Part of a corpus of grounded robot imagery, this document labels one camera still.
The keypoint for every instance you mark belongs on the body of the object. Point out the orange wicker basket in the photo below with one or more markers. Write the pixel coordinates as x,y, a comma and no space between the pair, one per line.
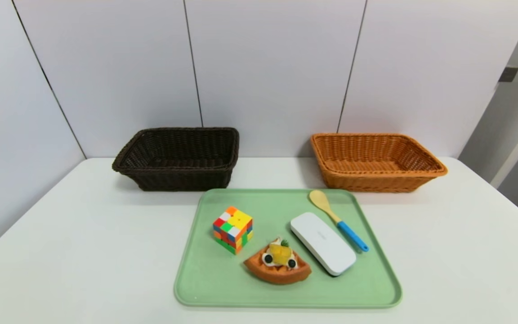
376,182

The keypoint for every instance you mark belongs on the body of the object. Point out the light green plastic tray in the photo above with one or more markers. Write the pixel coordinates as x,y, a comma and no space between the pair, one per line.
223,279

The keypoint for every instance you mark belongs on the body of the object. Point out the dark grey wall bracket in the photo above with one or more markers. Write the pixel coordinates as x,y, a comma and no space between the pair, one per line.
508,74

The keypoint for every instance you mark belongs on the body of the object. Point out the white oblong case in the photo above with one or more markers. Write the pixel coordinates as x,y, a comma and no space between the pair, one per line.
324,245

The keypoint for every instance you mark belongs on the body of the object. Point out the multicoloured puzzle cube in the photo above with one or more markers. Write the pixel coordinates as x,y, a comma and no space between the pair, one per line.
232,227

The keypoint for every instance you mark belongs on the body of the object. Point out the dark brown wicker basket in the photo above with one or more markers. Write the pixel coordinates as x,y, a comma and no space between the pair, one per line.
173,180

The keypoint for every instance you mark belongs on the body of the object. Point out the toy waffle slice with fruit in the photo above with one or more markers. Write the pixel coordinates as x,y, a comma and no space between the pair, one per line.
277,272

